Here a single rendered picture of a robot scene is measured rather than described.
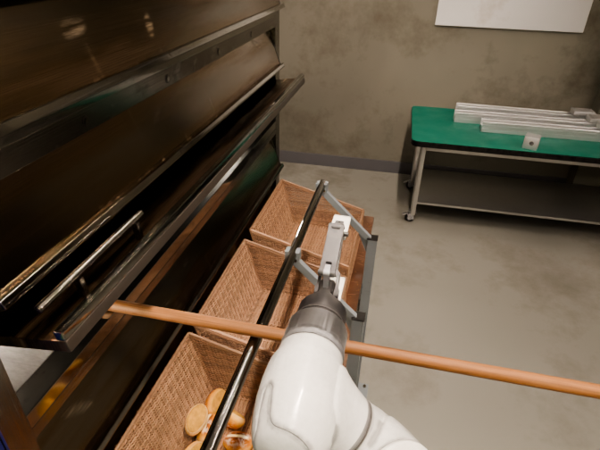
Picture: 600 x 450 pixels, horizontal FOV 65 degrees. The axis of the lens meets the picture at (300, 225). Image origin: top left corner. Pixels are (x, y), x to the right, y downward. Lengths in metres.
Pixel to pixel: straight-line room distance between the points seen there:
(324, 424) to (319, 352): 0.09
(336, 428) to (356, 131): 4.21
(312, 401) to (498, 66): 4.19
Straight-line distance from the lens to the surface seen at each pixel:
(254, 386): 1.72
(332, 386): 0.60
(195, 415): 1.63
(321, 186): 1.80
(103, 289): 0.93
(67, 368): 1.17
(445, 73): 4.54
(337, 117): 4.67
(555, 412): 2.82
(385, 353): 1.09
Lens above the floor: 1.98
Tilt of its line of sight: 31 degrees down
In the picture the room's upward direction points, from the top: 2 degrees clockwise
